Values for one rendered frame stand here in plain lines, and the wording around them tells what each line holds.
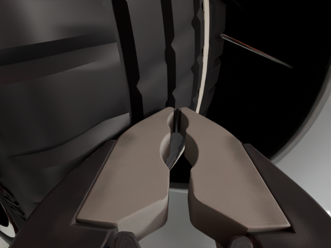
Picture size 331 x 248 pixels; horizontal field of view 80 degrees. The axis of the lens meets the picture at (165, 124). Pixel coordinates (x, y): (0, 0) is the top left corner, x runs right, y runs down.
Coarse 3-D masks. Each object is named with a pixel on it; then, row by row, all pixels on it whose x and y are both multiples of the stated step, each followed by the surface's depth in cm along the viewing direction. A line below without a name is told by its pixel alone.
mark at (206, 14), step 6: (204, 0) 15; (204, 6) 16; (204, 12) 16; (204, 18) 16; (204, 24) 16; (204, 30) 16; (204, 36) 17; (204, 42) 17; (204, 48) 17; (204, 54) 17; (204, 60) 18; (204, 66) 18; (204, 72) 19; (204, 78) 19; (198, 102) 20; (198, 108) 21
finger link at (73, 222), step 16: (112, 144) 9; (96, 160) 8; (80, 176) 7; (96, 176) 7; (64, 192) 7; (80, 192) 7; (48, 208) 6; (64, 208) 6; (80, 208) 6; (32, 224) 6; (48, 224) 6; (64, 224) 6; (80, 224) 6; (16, 240) 5; (32, 240) 5; (48, 240) 5; (64, 240) 5; (80, 240) 5; (96, 240) 5; (112, 240) 6
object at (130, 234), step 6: (120, 234) 5; (126, 234) 5; (132, 234) 5; (114, 240) 5; (120, 240) 5; (126, 240) 5; (132, 240) 5; (234, 240) 5; (240, 240) 5; (246, 240) 5; (114, 246) 5; (120, 246) 5; (126, 246) 5; (132, 246) 5; (138, 246) 5; (228, 246) 5; (234, 246) 5; (240, 246) 5; (246, 246) 5; (252, 246) 5
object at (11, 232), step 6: (0, 204) 33; (0, 210) 31; (6, 210) 15; (0, 216) 30; (6, 216) 29; (0, 222) 28; (6, 222) 27; (12, 222) 17; (0, 228) 28; (6, 228) 25; (12, 228) 20; (6, 234) 26; (12, 234) 23
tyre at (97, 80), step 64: (0, 0) 5; (64, 0) 6; (128, 0) 9; (192, 0) 14; (0, 64) 6; (64, 64) 7; (128, 64) 10; (192, 64) 16; (0, 128) 7; (64, 128) 7; (128, 128) 10; (0, 192) 12
